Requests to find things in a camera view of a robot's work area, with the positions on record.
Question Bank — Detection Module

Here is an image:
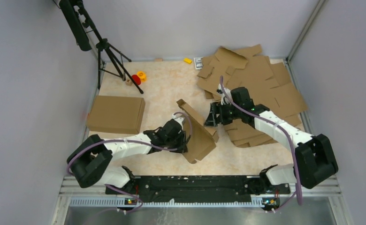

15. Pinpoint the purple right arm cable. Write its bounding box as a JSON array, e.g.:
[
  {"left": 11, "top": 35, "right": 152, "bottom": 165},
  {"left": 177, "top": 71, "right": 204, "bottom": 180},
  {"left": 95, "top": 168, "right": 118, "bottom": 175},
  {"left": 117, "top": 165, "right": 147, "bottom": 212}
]
[{"left": 219, "top": 75, "right": 304, "bottom": 206}]

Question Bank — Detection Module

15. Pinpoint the aluminium frame rail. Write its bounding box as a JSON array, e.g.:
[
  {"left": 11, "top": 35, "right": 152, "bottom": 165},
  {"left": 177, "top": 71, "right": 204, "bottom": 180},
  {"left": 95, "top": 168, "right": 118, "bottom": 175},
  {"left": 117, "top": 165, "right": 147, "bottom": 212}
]
[{"left": 51, "top": 175, "right": 355, "bottom": 225}]

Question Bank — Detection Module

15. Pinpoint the red round toy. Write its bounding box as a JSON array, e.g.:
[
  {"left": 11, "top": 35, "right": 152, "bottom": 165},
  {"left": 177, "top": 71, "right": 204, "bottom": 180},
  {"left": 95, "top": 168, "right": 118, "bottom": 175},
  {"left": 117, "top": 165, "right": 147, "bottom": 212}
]
[{"left": 131, "top": 75, "right": 142, "bottom": 85}]

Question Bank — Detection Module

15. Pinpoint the small wooden cube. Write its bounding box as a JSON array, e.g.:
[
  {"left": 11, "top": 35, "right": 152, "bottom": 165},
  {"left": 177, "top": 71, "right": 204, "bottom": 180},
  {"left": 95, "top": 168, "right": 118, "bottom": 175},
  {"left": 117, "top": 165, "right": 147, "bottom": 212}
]
[{"left": 125, "top": 80, "right": 133, "bottom": 86}]

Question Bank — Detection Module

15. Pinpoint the orange round toy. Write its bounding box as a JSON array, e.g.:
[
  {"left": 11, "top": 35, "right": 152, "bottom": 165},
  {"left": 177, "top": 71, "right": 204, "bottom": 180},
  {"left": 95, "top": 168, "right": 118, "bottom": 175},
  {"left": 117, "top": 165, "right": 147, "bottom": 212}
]
[{"left": 137, "top": 71, "right": 147, "bottom": 82}]

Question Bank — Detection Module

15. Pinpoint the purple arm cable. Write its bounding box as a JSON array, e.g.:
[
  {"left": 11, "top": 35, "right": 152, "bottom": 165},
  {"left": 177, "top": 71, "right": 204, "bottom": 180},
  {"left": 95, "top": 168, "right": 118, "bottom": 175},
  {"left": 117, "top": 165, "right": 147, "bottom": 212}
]
[
  {"left": 219, "top": 75, "right": 304, "bottom": 206},
  {"left": 66, "top": 112, "right": 193, "bottom": 215}
]

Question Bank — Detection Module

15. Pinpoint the cardboard box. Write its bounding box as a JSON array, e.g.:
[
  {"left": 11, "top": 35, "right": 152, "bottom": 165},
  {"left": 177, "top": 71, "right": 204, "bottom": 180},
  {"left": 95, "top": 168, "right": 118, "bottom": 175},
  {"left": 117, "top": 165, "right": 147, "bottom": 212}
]
[
  {"left": 176, "top": 99, "right": 219, "bottom": 164},
  {"left": 86, "top": 95, "right": 145, "bottom": 135}
]

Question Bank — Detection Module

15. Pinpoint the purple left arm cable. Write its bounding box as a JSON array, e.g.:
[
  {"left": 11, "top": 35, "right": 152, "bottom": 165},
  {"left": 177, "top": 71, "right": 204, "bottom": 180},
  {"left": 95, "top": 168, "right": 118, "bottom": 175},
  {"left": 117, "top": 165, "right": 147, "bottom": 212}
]
[{"left": 66, "top": 112, "right": 193, "bottom": 215}]

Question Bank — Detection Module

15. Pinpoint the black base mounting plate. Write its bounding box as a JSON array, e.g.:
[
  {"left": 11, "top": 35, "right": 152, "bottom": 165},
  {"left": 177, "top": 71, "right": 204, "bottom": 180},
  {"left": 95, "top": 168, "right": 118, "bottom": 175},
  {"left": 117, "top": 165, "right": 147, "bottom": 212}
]
[{"left": 122, "top": 175, "right": 291, "bottom": 203}]

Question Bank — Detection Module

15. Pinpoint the playing card box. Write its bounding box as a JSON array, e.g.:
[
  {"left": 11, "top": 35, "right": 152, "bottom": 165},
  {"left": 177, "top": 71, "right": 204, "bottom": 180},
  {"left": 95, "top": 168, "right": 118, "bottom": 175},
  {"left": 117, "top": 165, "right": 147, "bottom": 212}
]
[{"left": 193, "top": 57, "right": 203, "bottom": 70}]

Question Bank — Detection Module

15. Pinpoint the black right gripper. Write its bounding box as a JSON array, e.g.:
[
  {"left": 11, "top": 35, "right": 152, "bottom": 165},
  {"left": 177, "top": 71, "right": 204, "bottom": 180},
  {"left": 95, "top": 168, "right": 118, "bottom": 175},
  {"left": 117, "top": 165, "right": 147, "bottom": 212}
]
[{"left": 204, "top": 101, "right": 242, "bottom": 127}]

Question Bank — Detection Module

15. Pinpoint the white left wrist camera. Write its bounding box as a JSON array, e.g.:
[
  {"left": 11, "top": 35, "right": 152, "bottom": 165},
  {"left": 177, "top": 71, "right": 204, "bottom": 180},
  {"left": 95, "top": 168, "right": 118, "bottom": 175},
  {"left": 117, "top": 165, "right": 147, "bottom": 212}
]
[{"left": 172, "top": 113, "right": 185, "bottom": 128}]

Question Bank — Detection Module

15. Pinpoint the yellow block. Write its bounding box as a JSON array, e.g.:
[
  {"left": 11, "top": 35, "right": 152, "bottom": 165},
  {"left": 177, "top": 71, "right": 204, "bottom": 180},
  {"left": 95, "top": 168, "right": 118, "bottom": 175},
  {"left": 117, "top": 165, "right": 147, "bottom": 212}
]
[{"left": 183, "top": 58, "right": 192, "bottom": 64}]

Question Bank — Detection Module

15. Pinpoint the cardboard sheet pile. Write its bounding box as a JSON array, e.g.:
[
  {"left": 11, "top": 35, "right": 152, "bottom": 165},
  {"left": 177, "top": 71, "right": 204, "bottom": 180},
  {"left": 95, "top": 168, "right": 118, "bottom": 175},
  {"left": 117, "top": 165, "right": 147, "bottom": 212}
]
[{"left": 196, "top": 44, "right": 309, "bottom": 149}]

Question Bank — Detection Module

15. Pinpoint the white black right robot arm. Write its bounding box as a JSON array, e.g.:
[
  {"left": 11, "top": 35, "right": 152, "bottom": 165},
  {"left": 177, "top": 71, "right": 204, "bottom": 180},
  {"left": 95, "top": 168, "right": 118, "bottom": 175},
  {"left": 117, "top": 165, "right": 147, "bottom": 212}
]
[{"left": 204, "top": 85, "right": 339, "bottom": 193}]

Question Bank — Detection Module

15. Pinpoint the folded closed cardboard box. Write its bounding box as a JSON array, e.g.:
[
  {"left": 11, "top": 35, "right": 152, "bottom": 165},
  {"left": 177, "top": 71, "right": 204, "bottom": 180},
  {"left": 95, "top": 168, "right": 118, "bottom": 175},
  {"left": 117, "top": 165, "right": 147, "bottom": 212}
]
[{"left": 86, "top": 95, "right": 145, "bottom": 135}]

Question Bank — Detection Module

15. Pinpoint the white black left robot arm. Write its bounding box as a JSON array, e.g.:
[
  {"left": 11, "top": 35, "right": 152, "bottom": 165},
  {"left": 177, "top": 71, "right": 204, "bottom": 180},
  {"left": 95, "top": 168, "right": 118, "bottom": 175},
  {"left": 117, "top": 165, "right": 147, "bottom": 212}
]
[{"left": 67, "top": 117, "right": 191, "bottom": 194}]

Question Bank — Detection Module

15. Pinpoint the black camera tripod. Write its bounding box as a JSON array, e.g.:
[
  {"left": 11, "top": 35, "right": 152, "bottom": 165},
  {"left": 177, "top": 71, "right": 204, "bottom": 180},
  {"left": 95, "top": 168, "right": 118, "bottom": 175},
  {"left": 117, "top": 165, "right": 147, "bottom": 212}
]
[{"left": 53, "top": 0, "right": 144, "bottom": 94}]

